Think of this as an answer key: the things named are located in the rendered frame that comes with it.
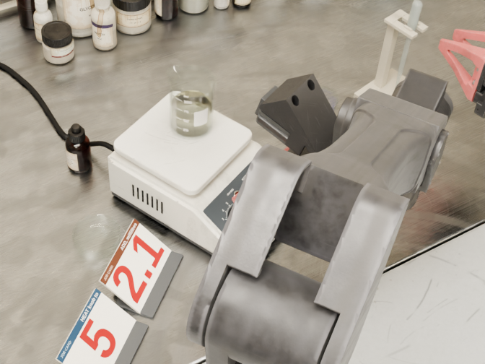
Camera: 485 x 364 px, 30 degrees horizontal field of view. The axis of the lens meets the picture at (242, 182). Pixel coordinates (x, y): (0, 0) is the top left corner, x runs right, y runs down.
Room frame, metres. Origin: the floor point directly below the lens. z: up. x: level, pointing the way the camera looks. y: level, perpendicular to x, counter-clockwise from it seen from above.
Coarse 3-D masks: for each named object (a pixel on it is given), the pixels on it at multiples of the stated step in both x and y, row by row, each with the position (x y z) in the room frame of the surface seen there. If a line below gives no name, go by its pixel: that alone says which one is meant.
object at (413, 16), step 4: (416, 0) 0.91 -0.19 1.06; (412, 4) 0.91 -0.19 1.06; (416, 4) 0.90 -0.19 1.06; (412, 8) 0.90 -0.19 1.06; (416, 8) 0.90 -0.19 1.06; (420, 8) 0.90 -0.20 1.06; (412, 12) 0.90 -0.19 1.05; (416, 12) 0.90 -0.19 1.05; (412, 16) 0.90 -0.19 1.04; (416, 16) 0.90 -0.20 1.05; (408, 20) 0.91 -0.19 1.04; (412, 20) 0.90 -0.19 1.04; (416, 20) 0.90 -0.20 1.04; (408, 24) 0.90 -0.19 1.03; (412, 24) 0.90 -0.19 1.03; (416, 24) 0.90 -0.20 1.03; (412, 28) 0.90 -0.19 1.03
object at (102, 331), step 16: (96, 304) 0.52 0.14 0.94; (112, 304) 0.52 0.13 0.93; (96, 320) 0.50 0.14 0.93; (112, 320) 0.51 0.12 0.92; (128, 320) 0.52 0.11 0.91; (80, 336) 0.48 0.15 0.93; (96, 336) 0.48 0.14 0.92; (112, 336) 0.49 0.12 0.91; (80, 352) 0.46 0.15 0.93; (96, 352) 0.47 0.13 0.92; (112, 352) 0.48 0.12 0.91
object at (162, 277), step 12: (144, 228) 0.62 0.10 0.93; (168, 252) 0.61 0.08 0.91; (108, 264) 0.56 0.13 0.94; (168, 264) 0.60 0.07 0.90; (156, 276) 0.58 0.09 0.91; (168, 276) 0.58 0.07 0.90; (108, 288) 0.54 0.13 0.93; (156, 288) 0.56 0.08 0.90; (120, 300) 0.54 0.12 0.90; (144, 300) 0.55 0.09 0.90; (156, 300) 0.55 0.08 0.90; (144, 312) 0.53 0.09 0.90
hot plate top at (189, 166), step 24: (168, 96) 0.78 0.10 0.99; (144, 120) 0.74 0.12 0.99; (168, 120) 0.74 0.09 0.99; (216, 120) 0.75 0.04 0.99; (120, 144) 0.70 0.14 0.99; (144, 144) 0.70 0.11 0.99; (168, 144) 0.70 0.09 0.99; (192, 144) 0.71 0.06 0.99; (216, 144) 0.71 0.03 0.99; (240, 144) 0.71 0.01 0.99; (144, 168) 0.67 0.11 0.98; (168, 168) 0.67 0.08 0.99; (192, 168) 0.67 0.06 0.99; (216, 168) 0.67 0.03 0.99; (192, 192) 0.64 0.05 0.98
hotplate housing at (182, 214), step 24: (120, 168) 0.68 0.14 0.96; (240, 168) 0.70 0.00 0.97; (120, 192) 0.68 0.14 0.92; (144, 192) 0.66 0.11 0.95; (168, 192) 0.65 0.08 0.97; (216, 192) 0.66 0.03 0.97; (168, 216) 0.64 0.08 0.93; (192, 216) 0.63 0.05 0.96; (192, 240) 0.63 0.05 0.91; (216, 240) 0.61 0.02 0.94
